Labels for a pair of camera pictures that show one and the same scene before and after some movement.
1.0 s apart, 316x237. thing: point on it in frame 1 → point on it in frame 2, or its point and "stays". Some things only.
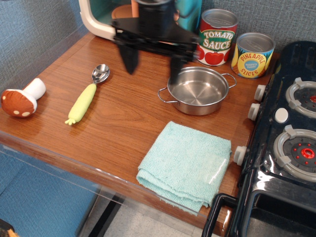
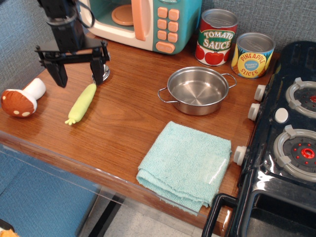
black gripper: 155,31 → 71,48
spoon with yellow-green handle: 100,72 stays
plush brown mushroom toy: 22,103 stays
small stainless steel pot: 201,92 stays
